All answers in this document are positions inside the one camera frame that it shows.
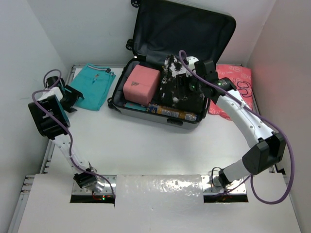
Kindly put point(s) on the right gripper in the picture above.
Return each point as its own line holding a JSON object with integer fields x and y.
{"x": 182, "y": 80}

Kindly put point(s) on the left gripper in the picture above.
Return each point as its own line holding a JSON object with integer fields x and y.
{"x": 75, "y": 95}

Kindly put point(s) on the black white tie-dye shirt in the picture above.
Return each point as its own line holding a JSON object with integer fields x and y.
{"x": 168, "y": 95}

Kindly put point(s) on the turquoise shorts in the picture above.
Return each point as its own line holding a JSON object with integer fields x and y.
{"x": 94, "y": 83}

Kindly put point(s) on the yellow blue snack packet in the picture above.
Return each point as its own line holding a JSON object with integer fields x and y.
{"x": 171, "y": 112}

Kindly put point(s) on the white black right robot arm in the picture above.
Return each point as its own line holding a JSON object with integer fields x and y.
{"x": 266, "y": 146}

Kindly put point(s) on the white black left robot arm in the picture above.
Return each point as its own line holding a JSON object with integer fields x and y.
{"x": 51, "y": 120}

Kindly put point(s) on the teal flat box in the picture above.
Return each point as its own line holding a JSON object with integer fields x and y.
{"x": 135, "y": 106}

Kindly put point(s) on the grey open suitcase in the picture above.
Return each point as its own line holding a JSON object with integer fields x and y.
{"x": 164, "y": 28}

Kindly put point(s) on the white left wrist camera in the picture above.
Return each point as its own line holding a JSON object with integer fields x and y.
{"x": 54, "y": 91}

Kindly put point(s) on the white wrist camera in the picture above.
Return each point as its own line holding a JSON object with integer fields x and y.
{"x": 191, "y": 62}
{"x": 54, "y": 91}

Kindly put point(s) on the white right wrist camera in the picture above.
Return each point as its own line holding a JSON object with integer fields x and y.
{"x": 191, "y": 62}

